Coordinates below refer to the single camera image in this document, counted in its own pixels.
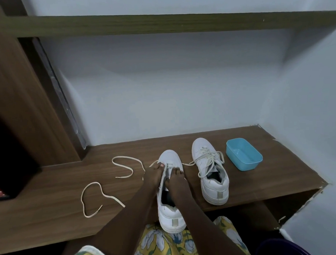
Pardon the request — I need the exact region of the person's left hand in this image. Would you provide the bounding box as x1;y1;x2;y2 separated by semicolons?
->
143;162;168;193

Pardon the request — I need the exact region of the person's right hand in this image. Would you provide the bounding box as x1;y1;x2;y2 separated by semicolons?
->
164;166;192;203

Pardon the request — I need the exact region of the cream shoelace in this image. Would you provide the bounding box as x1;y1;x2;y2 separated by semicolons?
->
181;146;226;180
80;154;182;219

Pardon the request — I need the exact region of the white sneaker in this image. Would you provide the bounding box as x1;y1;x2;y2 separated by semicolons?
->
191;137;231;207
155;149;187;234

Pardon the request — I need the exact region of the blue plastic basket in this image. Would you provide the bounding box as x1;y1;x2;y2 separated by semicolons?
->
226;137;264;172

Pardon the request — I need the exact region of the person's right forearm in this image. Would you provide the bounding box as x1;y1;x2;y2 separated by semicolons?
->
173;194;250;255

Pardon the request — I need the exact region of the person's left forearm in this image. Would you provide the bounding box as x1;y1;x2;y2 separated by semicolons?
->
92;187;162;255

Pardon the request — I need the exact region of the dark purple plastic tub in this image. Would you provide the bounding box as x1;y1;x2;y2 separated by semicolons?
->
253;237;313;255

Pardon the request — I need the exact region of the wooden wall shelf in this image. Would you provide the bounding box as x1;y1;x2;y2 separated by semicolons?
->
2;5;336;40

